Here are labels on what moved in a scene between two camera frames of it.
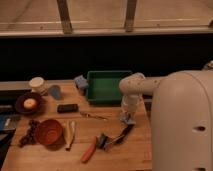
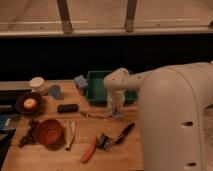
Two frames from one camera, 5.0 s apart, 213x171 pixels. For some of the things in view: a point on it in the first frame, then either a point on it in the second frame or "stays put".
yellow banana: [69, 130] stays put
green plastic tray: [103, 86] stays put
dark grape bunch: [31, 136] stays put
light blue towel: [128, 120] -> [116, 114]
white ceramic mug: [37, 85] stays put
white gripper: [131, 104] -> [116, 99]
